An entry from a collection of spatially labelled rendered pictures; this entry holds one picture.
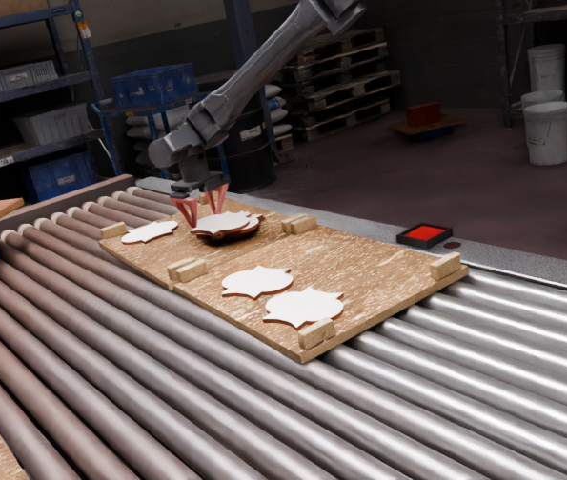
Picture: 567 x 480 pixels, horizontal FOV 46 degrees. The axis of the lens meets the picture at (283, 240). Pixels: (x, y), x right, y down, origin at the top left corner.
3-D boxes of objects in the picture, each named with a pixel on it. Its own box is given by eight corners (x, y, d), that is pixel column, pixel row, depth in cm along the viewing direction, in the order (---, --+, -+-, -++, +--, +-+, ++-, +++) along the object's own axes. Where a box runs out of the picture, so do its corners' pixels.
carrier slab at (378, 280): (318, 230, 144) (317, 223, 143) (469, 273, 111) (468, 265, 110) (174, 291, 127) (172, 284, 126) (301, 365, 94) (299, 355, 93)
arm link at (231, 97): (373, 6, 113) (334, -46, 113) (358, 10, 108) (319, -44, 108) (224, 146, 139) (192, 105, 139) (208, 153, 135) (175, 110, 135)
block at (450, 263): (455, 265, 111) (453, 250, 110) (463, 268, 110) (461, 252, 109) (430, 278, 109) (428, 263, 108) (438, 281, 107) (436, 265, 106)
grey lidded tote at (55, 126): (74, 130, 569) (67, 102, 561) (95, 130, 543) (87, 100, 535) (19, 146, 538) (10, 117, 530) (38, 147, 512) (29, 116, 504)
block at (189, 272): (205, 270, 130) (202, 257, 129) (210, 272, 128) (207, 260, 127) (177, 282, 127) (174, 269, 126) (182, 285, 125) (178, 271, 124)
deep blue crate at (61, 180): (86, 187, 586) (73, 146, 573) (102, 192, 554) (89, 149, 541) (29, 205, 561) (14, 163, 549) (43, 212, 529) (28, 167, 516)
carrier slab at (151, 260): (224, 202, 178) (223, 196, 177) (314, 230, 144) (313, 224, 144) (99, 247, 161) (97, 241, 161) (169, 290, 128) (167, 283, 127)
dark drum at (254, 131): (250, 170, 590) (228, 69, 560) (292, 176, 545) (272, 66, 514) (193, 191, 558) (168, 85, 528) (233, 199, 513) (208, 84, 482)
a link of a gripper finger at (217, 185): (234, 213, 148) (227, 173, 145) (212, 226, 143) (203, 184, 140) (213, 211, 153) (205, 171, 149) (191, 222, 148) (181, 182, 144)
